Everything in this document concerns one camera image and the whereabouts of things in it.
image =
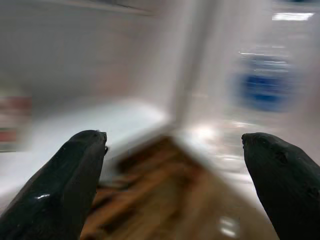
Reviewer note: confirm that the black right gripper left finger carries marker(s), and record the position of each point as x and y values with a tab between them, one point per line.
55	195

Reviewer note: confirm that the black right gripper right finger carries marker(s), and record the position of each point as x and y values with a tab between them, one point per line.
287	190

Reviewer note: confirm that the white fridge door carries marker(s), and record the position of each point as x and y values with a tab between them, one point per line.
220	150

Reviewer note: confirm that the clear water bottle blue label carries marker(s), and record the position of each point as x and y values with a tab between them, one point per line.
265	87

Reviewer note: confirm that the grey fridge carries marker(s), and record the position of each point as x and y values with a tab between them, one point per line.
100	62

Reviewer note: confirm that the white green red carton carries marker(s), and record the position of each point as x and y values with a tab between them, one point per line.
12	120

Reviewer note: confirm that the wooden slatted pallet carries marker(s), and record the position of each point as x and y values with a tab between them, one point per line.
162	195

